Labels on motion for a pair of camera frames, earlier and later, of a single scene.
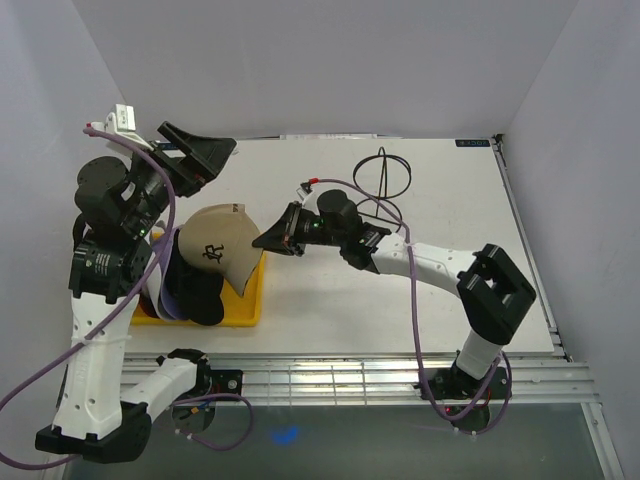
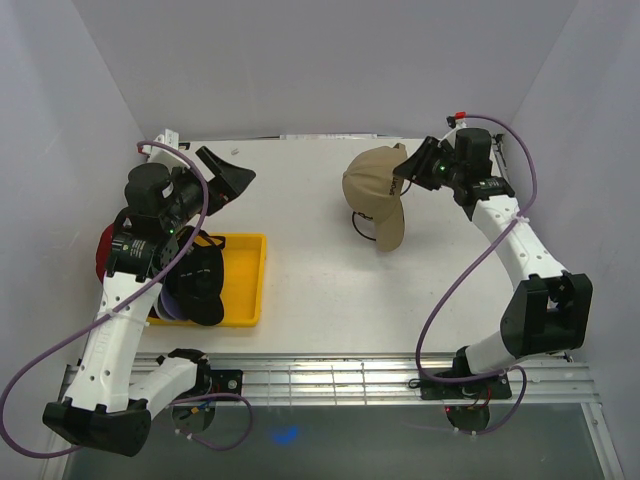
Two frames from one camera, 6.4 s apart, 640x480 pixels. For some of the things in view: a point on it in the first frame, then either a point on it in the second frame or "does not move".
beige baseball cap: x=224 y=239 -> x=375 y=191
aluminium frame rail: x=384 y=378 does not move
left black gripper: x=204 y=157 -> x=232 y=179
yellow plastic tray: x=239 y=310 does not move
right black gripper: x=283 y=236 -> x=416 y=166
